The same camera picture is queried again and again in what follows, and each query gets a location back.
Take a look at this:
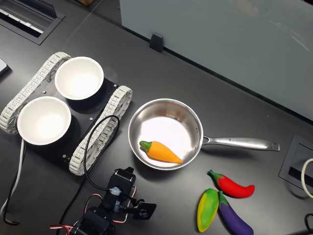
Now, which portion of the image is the purple toy aubergine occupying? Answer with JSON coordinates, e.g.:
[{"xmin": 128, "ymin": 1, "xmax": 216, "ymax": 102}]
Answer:
[{"xmin": 217, "ymin": 190, "xmax": 254, "ymax": 235}]

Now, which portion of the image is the orange toy carrot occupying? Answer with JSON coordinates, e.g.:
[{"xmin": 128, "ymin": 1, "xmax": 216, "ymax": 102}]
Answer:
[{"xmin": 139, "ymin": 141, "xmax": 183, "ymax": 164}]

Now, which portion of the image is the yellow green toy corn cob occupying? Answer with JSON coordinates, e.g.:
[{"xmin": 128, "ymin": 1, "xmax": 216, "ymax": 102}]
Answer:
[{"xmin": 197, "ymin": 188, "xmax": 219, "ymax": 233}]

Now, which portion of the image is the white-tracked small vehicle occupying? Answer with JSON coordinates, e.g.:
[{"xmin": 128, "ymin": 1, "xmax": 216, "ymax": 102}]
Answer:
[{"xmin": 0, "ymin": 51, "xmax": 134, "ymax": 176}]

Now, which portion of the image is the white bowl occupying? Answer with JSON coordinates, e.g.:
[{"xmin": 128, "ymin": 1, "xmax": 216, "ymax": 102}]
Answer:
[
  {"xmin": 17, "ymin": 95, "xmax": 72, "ymax": 146},
  {"xmin": 54, "ymin": 56, "xmax": 105, "ymax": 100}
]

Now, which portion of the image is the red toy chilli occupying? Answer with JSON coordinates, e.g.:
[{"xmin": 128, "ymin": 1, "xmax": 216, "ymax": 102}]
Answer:
[{"xmin": 208, "ymin": 169, "xmax": 255, "ymax": 198}]

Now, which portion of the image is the black partition clip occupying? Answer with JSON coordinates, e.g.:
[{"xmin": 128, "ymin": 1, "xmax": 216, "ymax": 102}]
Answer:
[{"xmin": 149, "ymin": 32, "xmax": 164, "ymax": 53}]

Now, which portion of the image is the grey flat device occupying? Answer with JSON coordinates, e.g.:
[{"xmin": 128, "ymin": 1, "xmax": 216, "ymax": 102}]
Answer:
[{"xmin": 0, "ymin": 58, "xmax": 10, "ymax": 77}]

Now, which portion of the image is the frosted glass partition panel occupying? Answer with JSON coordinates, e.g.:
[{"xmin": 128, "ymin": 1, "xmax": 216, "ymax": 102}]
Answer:
[{"xmin": 119, "ymin": 0, "xmax": 313, "ymax": 122}]

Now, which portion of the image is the dark grey desk grommet box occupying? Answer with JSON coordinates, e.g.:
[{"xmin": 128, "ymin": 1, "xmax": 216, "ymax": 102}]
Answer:
[{"xmin": 278, "ymin": 134, "xmax": 313, "ymax": 191}]

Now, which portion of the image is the black gripper camera mount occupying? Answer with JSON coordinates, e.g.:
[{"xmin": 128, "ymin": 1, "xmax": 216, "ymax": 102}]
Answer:
[{"xmin": 132, "ymin": 201, "xmax": 157, "ymax": 220}]

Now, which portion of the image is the long black cable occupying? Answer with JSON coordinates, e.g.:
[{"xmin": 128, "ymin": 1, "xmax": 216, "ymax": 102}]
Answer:
[{"xmin": 56, "ymin": 115, "xmax": 121, "ymax": 235}]

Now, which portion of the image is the steel pan with long handle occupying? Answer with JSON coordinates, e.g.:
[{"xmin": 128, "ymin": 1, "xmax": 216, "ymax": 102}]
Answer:
[{"xmin": 128, "ymin": 98, "xmax": 281, "ymax": 171}]

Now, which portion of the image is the dark grey cable tray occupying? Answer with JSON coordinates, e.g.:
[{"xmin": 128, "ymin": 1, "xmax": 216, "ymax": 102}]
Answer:
[{"xmin": 0, "ymin": 0, "xmax": 66, "ymax": 46}]

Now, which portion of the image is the white cable loop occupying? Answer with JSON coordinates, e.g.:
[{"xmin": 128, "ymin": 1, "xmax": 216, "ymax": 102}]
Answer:
[{"xmin": 300, "ymin": 158, "xmax": 313, "ymax": 199}]

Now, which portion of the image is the thin black cable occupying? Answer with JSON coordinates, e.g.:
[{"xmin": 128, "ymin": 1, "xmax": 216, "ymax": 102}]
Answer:
[{"xmin": 304, "ymin": 212, "xmax": 313, "ymax": 232}]

